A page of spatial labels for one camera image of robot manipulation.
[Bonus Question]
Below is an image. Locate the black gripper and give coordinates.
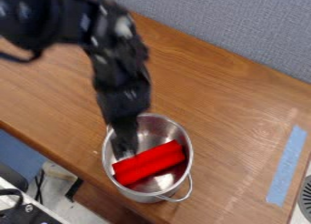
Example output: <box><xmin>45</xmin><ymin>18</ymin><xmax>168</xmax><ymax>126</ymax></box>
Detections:
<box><xmin>93</xmin><ymin>73</ymin><xmax>150</xmax><ymax>159</ymax></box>

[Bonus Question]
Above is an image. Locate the silver metal pot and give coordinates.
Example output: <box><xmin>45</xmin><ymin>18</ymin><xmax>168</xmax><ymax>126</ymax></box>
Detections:
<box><xmin>101</xmin><ymin>113</ymin><xmax>193</xmax><ymax>203</ymax></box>

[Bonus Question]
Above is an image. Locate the black device with handle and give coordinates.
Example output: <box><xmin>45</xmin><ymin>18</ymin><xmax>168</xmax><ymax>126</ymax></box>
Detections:
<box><xmin>0</xmin><ymin>188</ymin><xmax>61</xmax><ymax>224</ymax></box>

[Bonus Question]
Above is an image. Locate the grey fan grille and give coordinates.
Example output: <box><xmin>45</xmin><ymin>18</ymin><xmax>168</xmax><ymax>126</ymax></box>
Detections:
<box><xmin>297</xmin><ymin>175</ymin><xmax>311</xmax><ymax>222</ymax></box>

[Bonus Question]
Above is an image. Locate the red rectangular block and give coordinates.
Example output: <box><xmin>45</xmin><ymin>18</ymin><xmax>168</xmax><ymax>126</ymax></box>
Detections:
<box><xmin>112</xmin><ymin>140</ymin><xmax>185</xmax><ymax>186</ymax></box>

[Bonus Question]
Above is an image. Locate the blue tape strip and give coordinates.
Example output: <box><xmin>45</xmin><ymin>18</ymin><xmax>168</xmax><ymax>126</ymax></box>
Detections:
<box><xmin>265</xmin><ymin>126</ymin><xmax>306</xmax><ymax>207</ymax></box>

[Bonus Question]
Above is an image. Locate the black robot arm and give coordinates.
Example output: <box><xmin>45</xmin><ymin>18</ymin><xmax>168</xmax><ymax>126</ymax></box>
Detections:
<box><xmin>0</xmin><ymin>0</ymin><xmax>152</xmax><ymax>158</ymax></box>

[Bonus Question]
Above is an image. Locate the black cable under table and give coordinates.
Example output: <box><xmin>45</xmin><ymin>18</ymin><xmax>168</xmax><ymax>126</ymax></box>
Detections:
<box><xmin>33</xmin><ymin>168</ymin><xmax>46</xmax><ymax>205</ymax></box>

